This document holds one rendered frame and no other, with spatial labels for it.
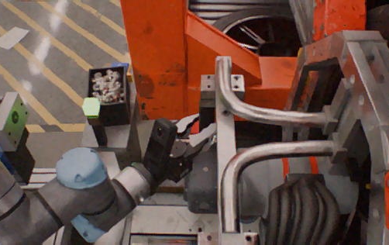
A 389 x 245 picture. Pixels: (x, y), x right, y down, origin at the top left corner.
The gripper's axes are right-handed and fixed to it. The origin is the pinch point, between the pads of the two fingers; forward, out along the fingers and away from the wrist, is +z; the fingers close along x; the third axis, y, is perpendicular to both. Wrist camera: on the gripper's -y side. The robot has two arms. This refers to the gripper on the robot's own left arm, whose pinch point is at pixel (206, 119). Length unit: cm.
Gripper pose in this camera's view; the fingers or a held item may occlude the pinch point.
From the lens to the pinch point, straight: 80.8
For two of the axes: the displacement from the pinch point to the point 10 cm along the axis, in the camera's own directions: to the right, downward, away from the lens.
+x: 7.2, 4.8, -5.0
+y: 0.5, 6.8, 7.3
